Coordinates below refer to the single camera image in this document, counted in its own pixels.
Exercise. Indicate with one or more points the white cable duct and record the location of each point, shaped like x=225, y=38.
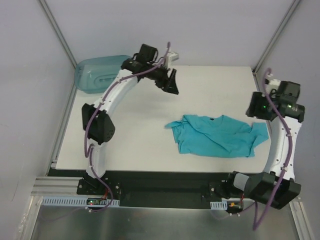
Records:
x=67, y=201
x=219, y=205

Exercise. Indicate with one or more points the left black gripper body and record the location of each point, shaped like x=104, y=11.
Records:
x=167, y=80

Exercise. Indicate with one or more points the left white cable duct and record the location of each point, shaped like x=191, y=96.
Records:
x=67, y=201

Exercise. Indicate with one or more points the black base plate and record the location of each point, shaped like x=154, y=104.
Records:
x=143, y=189

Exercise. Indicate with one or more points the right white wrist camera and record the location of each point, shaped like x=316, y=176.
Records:
x=271, y=84

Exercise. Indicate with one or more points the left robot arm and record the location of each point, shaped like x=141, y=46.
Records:
x=96, y=117

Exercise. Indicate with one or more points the translucent blue plastic bin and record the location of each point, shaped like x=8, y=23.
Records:
x=95, y=75

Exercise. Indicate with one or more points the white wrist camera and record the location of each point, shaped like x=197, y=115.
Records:
x=271, y=84
x=170, y=58

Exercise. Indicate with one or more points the left aluminium frame post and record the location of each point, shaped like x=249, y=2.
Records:
x=58, y=32

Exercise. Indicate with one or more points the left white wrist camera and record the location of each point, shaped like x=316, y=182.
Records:
x=170, y=58

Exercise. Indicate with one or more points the right aluminium frame post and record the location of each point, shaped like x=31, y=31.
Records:
x=277, y=34

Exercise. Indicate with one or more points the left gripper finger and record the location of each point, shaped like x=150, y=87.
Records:
x=172, y=86
x=165, y=86

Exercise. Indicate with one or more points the teal t shirt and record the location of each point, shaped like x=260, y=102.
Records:
x=220, y=137

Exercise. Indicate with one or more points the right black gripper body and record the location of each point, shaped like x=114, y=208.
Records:
x=253, y=106

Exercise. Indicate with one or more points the aluminium frame post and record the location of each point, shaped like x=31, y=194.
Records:
x=58, y=32
x=277, y=34

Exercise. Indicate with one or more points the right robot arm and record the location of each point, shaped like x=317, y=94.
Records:
x=278, y=105

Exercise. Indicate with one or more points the right white cable duct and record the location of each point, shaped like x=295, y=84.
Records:
x=219, y=205

